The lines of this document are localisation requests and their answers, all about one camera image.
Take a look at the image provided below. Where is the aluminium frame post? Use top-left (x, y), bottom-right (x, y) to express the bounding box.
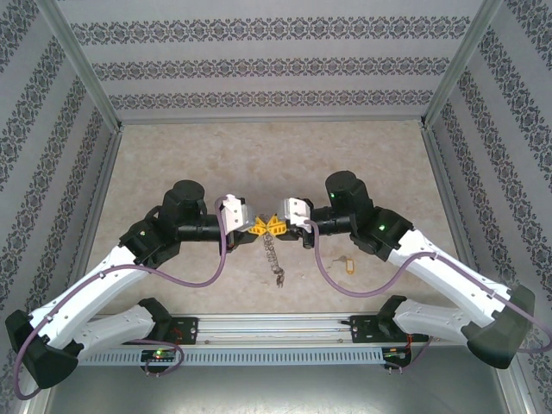
top-left (34, 0), bottom-right (126, 133)
top-left (418, 0), bottom-right (505, 129)

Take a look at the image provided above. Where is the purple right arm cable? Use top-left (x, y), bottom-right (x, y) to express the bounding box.
top-left (304, 218), bottom-right (552, 354)

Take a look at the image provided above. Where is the metal keyring chain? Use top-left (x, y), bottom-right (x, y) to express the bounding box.
top-left (260, 213), bottom-right (286, 289)

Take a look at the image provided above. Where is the aluminium frame floor bar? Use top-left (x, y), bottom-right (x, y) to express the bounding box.
top-left (71, 129), bottom-right (124, 303)
top-left (422, 127), bottom-right (484, 281)
top-left (116, 115), bottom-right (428, 126)

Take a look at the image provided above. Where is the white slotted cable duct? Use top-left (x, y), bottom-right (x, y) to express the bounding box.
top-left (79, 347), bottom-right (389, 367)

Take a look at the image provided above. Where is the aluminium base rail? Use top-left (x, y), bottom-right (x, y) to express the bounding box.
top-left (85, 313), bottom-right (432, 346)

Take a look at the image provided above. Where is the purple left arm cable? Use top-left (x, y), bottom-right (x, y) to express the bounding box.
top-left (12, 196), bottom-right (234, 400)

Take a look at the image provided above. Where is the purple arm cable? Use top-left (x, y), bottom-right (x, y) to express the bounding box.
top-left (304, 218), bottom-right (552, 354)
top-left (12, 196), bottom-right (234, 400)

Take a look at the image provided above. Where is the short purple base cable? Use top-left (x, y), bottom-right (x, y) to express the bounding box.
top-left (144, 340), bottom-right (185, 377)
top-left (398, 336), bottom-right (435, 376)

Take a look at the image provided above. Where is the steel front panel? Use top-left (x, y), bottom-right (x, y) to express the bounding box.
top-left (25, 366), bottom-right (531, 414)

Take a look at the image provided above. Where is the silver key with yellow tag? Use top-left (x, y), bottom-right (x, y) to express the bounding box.
top-left (332, 254), bottom-right (356, 275)

